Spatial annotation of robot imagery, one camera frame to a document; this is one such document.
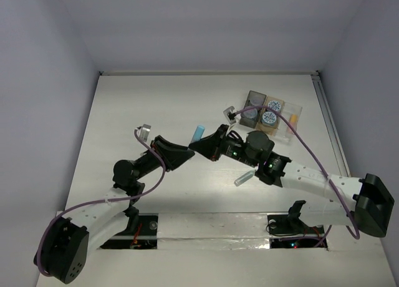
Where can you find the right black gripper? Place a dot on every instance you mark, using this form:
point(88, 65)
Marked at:
point(212, 145)

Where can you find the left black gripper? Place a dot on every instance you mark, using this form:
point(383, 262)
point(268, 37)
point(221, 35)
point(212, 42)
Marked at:
point(161, 153)

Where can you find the small blue eraser cap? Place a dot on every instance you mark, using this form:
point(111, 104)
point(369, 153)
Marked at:
point(199, 130)

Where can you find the teal pencil-shaped case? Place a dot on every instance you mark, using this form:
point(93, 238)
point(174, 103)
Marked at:
point(244, 178)

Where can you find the wooden bin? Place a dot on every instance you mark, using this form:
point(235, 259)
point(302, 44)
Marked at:
point(264, 128)

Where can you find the clear plastic bin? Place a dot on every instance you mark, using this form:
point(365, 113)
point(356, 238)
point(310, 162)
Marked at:
point(291, 112)

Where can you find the orange pencil-shaped case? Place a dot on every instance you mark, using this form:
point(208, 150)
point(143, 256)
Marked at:
point(291, 128)

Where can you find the blue pencil-shaped case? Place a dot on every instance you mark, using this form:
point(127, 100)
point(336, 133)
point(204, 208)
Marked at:
point(196, 138)

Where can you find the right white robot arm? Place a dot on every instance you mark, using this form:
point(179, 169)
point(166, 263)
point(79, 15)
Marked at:
point(364, 202)

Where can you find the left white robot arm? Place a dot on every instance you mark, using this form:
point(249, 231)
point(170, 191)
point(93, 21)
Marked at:
point(71, 235)

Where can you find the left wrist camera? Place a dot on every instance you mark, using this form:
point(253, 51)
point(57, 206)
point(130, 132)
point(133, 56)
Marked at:
point(143, 132)

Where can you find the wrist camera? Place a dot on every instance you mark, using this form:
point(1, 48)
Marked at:
point(143, 132)
point(231, 115)

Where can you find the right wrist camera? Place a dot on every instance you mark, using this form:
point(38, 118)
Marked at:
point(231, 115)

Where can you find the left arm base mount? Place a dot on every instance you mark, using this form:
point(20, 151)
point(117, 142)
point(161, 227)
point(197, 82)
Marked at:
point(140, 233)

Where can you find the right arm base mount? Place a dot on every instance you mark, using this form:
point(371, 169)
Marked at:
point(287, 231)

